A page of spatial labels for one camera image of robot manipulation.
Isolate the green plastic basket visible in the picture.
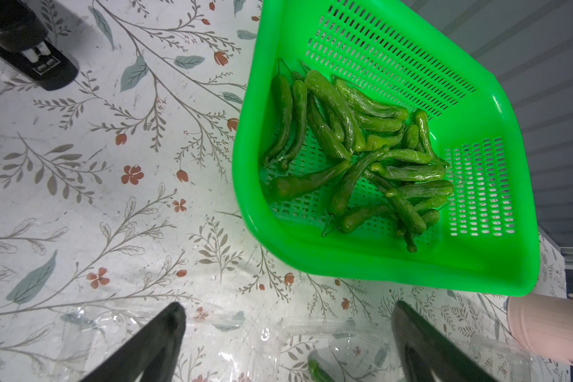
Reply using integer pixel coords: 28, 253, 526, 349
232, 1, 540, 296

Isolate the clear pepper container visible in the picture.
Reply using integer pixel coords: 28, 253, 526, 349
51, 304, 254, 381

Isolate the pink pen cup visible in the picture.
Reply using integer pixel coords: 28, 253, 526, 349
507, 294, 573, 366

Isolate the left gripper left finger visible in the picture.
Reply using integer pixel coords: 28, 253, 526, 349
83, 302, 186, 381

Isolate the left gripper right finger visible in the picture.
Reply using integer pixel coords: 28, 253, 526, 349
392, 300, 494, 381

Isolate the green pepper long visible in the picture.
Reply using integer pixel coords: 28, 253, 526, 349
304, 69, 365, 153

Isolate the black stapler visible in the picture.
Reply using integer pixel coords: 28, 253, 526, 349
0, 0, 79, 91

